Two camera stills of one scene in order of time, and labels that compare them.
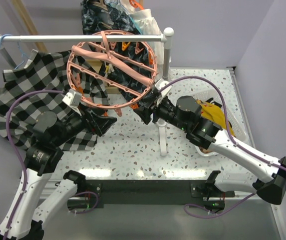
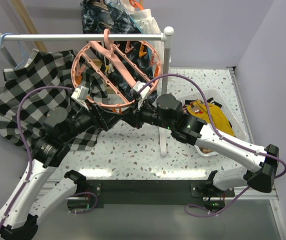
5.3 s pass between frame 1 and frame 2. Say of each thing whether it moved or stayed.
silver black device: moved
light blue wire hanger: stayed
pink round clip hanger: moved
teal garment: stayed
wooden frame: stayed
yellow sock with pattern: stayed
